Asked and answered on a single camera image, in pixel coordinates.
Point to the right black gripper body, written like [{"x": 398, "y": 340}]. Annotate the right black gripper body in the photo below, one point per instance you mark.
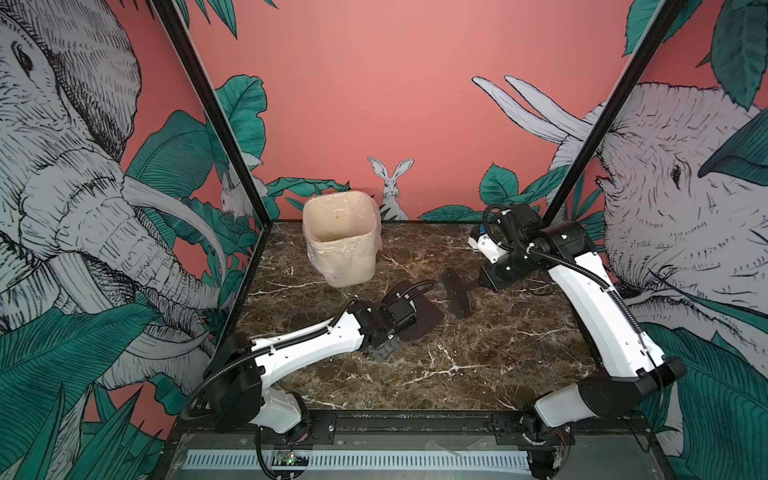
[{"x": 505, "y": 269}]

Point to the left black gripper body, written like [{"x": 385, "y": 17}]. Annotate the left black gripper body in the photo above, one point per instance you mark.
[{"x": 389, "y": 350}]

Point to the dark brown dustpan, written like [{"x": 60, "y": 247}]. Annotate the dark brown dustpan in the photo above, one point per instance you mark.
[{"x": 427, "y": 315}]

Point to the dark brown hand brush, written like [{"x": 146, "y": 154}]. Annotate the dark brown hand brush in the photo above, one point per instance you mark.
[{"x": 458, "y": 293}]

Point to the cream trash bin with liner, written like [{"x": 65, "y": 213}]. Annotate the cream trash bin with liner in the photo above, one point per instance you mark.
[{"x": 343, "y": 235}]

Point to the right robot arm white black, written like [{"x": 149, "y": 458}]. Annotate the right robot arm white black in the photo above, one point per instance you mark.
[{"x": 634, "y": 367}]

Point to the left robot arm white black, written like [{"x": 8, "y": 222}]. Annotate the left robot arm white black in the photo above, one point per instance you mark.
[{"x": 237, "y": 388}]

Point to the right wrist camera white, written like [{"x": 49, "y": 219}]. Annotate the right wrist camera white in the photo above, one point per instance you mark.
[{"x": 482, "y": 243}]

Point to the white slotted cable duct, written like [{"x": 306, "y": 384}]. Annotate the white slotted cable duct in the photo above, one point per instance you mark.
[{"x": 358, "y": 460}]

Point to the right black frame post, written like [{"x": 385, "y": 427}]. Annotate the right black frame post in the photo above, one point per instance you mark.
[{"x": 652, "y": 38}]

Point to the black frame post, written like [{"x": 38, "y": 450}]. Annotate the black frame post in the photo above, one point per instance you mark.
[
  {"x": 171, "y": 20},
  {"x": 652, "y": 38}
]

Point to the left black frame post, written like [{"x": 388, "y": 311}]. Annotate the left black frame post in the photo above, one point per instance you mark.
[{"x": 171, "y": 20}]

